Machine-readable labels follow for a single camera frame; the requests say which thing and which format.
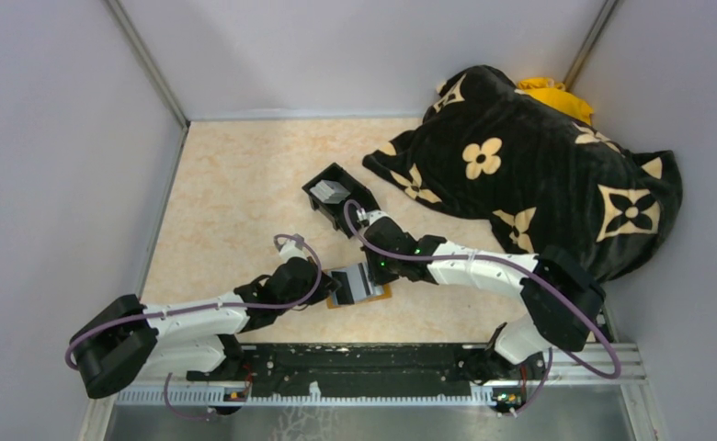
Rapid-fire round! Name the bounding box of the black plastic card box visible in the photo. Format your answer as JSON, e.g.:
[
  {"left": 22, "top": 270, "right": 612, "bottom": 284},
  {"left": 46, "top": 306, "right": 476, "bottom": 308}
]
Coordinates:
[{"left": 302, "top": 163, "right": 380, "bottom": 238}]

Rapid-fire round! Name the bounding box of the white card with black stripe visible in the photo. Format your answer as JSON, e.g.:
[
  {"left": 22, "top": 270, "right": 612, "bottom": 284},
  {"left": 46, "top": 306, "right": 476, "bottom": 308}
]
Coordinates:
[{"left": 329, "top": 263, "right": 376, "bottom": 307}]

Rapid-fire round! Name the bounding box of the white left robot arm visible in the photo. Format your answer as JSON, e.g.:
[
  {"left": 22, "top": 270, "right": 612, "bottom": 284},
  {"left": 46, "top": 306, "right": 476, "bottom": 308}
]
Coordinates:
[{"left": 65, "top": 257, "right": 342, "bottom": 399}]

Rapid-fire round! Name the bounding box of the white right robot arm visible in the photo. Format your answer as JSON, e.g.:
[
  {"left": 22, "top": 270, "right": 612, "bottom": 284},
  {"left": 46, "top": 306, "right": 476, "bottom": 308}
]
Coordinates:
[{"left": 358, "top": 210, "right": 606, "bottom": 379}]

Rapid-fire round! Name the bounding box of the stack of white cards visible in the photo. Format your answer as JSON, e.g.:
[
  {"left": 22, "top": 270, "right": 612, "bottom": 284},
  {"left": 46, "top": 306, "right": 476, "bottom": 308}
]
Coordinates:
[{"left": 309, "top": 180, "right": 350, "bottom": 204}]

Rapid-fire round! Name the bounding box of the black flower-pattern blanket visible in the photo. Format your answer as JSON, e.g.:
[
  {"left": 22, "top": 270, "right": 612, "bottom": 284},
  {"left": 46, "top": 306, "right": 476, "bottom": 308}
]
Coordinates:
[{"left": 362, "top": 65, "right": 683, "bottom": 282}]

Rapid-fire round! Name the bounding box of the yellow cloth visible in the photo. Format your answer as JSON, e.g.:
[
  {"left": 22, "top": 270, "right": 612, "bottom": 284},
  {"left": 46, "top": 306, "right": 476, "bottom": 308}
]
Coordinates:
[{"left": 517, "top": 77, "right": 594, "bottom": 125}]

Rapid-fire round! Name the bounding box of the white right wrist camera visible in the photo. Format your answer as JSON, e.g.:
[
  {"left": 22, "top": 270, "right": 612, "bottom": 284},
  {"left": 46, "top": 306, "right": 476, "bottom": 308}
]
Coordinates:
[{"left": 356, "top": 208, "right": 389, "bottom": 228}]

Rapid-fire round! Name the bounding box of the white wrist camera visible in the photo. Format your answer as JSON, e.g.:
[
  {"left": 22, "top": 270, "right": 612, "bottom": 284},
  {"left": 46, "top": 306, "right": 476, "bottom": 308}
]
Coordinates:
[
  {"left": 276, "top": 234, "right": 307, "bottom": 263},
  {"left": 356, "top": 208, "right": 389, "bottom": 228}
]

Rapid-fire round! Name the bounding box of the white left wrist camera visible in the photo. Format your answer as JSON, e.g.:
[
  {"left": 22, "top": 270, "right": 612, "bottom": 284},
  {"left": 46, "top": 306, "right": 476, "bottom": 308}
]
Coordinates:
[{"left": 276, "top": 234, "right": 307, "bottom": 263}]

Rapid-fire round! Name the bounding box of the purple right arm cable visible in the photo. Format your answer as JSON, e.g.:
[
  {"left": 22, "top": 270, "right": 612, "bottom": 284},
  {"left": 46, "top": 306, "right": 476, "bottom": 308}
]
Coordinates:
[{"left": 342, "top": 199, "right": 622, "bottom": 418}]

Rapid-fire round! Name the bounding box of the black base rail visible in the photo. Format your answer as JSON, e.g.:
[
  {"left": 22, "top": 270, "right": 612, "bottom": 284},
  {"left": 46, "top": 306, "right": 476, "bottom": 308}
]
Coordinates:
[{"left": 114, "top": 340, "right": 649, "bottom": 421}]

